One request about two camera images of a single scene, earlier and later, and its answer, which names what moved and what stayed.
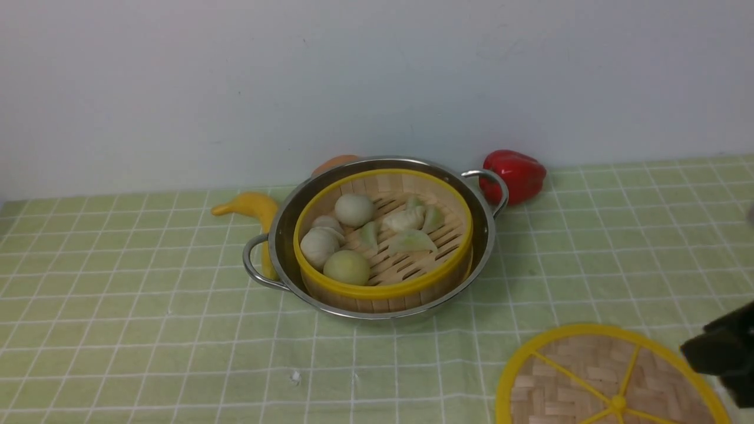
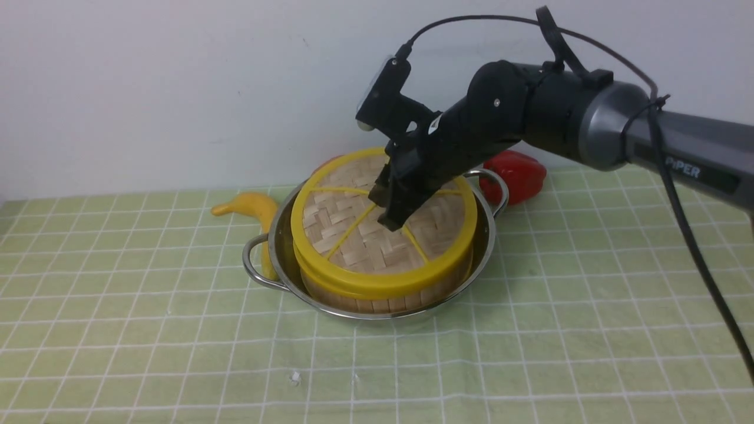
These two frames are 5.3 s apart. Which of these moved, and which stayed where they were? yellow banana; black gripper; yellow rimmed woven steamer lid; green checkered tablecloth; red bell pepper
Moved: black gripper; yellow rimmed woven steamer lid
Stayed: red bell pepper; green checkered tablecloth; yellow banana
